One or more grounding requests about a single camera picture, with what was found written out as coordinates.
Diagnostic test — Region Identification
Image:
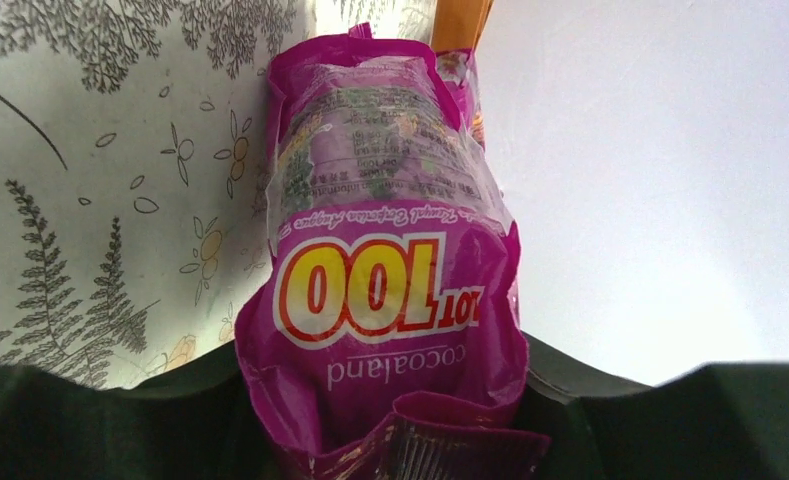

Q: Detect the orange compartment tray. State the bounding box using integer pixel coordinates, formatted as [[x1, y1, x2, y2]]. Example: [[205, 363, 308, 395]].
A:
[[430, 0, 494, 52]]

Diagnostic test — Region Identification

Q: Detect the white floral tablecloth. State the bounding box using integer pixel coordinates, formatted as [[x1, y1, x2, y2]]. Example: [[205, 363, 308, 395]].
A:
[[0, 0, 435, 388]]

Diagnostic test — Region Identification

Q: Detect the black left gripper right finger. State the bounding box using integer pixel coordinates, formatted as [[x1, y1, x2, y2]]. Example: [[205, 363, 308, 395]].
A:
[[516, 339, 789, 479]]

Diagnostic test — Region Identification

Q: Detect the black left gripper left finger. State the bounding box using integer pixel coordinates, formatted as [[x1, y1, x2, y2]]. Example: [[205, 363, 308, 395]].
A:
[[0, 344, 279, 479]]

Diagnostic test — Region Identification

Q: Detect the purple grape candy bag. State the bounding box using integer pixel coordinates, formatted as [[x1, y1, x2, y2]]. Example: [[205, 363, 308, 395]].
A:
[[235, 24, 550, 479], [436, 49, 485, 149]]

